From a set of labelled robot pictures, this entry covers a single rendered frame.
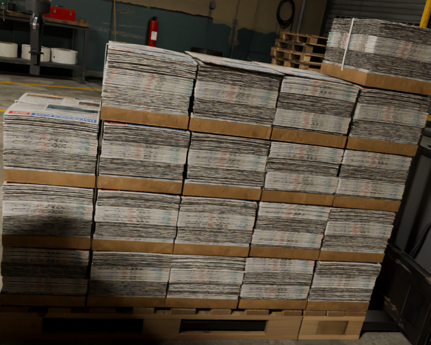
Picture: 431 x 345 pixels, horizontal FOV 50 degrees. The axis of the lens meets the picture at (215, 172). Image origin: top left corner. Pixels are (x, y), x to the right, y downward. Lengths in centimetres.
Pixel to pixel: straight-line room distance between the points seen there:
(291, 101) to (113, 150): 63
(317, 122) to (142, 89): 62
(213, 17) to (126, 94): 779
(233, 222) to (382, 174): 60
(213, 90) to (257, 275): 74
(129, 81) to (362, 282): 124
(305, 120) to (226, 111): 29
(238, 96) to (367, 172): 59
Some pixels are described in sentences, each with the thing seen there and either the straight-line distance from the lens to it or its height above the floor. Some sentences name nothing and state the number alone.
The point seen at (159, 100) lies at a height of 92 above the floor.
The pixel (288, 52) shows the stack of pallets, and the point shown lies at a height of 97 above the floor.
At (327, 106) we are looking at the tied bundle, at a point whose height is 98.
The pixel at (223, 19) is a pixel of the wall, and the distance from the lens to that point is 937.
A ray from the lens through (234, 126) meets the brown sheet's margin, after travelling 157.
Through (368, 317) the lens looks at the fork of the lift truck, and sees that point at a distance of 224.
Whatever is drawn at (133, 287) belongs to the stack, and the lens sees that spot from 177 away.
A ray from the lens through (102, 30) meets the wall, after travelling 841.
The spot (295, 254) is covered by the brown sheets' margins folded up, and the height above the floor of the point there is 39.
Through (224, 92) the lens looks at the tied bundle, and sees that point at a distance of 155.
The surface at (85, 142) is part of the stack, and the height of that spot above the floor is 76.
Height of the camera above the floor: 118
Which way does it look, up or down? 17 degrees down
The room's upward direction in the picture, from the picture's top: 10 degrees clockwise
